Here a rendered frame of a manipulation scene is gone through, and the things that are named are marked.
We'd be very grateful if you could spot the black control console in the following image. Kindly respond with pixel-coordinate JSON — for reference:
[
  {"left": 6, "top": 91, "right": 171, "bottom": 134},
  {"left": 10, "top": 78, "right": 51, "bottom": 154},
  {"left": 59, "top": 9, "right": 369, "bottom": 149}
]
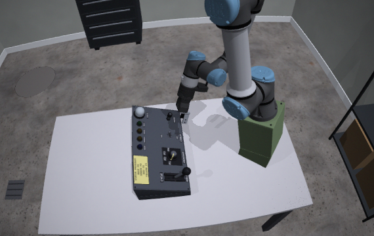
[{"left": 132, "top": 106, "right": 191, "bottom": 200}]

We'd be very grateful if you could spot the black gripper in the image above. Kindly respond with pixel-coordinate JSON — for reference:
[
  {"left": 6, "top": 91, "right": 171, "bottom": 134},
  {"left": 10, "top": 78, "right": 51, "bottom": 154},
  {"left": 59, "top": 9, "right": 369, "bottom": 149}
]
[{"left": 176, "top": 75, "right": 208, "bottom": 124}]

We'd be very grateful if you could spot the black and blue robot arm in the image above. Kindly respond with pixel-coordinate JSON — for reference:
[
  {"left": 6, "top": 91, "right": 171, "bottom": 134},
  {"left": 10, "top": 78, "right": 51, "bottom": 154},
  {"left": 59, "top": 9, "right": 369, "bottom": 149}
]
[{"left": 183, "top": 0, "right": 278, "bottom": 122}]

